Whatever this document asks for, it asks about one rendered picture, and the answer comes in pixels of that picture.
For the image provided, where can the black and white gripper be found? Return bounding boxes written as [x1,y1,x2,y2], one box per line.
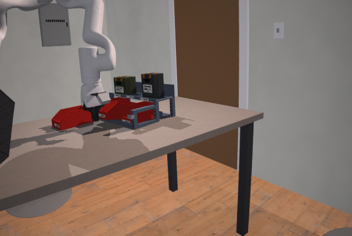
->
[81,83,105,122]

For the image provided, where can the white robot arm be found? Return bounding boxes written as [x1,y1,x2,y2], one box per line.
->
[0,0,116,105]

